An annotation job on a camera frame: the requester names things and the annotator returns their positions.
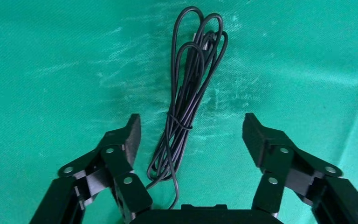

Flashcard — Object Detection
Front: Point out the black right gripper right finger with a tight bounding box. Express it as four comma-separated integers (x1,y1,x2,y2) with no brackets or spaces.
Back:
242,112,358,224

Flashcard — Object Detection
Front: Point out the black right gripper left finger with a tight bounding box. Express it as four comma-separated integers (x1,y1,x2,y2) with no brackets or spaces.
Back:
29,113,154,224

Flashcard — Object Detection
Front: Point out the black cable bundle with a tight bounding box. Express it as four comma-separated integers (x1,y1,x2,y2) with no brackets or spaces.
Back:
145,6,229,211

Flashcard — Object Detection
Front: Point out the green table cloth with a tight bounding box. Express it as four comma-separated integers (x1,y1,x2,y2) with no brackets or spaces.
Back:
0,0,358,224

